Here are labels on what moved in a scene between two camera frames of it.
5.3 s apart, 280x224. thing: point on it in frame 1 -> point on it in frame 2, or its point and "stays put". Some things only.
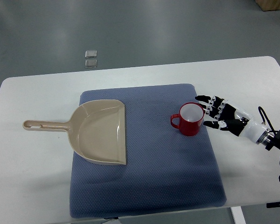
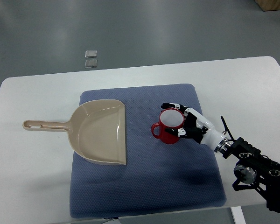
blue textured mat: x=165 y=170 stays put
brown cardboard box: x=268 y=5 stays put
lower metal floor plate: x=91 y=63 stays put
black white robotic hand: x=231 y=118 -> x=196 y=126
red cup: x=191 y=118 -> x=169 y=118
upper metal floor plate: x=91 y=53 stays put
